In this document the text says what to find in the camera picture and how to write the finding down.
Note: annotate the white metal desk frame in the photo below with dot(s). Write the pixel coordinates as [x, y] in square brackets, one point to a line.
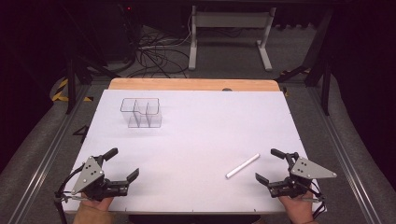
[230, 20]

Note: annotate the person's left hand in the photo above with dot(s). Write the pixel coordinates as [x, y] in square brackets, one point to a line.
[99, 204]

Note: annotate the wooden table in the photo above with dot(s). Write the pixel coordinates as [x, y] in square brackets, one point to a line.
[193, 84]

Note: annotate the white table cover board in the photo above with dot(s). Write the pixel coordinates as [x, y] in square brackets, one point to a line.
[193, 149]

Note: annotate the aluminium floor rail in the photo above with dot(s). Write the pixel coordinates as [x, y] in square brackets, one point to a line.
[345, 161]
[46, 158]

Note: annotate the clear acrylic compartment organizer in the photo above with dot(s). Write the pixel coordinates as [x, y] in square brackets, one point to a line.
[141, 113]

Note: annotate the person's right hand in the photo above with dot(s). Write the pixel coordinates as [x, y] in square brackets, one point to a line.
[300, 208]

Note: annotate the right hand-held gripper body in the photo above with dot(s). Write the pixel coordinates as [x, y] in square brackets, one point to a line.
[306, 170]

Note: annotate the white chalk stick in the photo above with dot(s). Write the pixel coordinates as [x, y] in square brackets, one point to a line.
[243, 165]

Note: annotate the yellow black hazard tape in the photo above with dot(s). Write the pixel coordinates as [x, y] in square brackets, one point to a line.
[59, 90]

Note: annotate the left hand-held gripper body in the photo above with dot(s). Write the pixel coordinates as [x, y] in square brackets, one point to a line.
[88, 174]

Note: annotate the black metal stand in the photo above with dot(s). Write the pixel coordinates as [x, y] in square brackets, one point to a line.
[71, 81]
[325, 77]

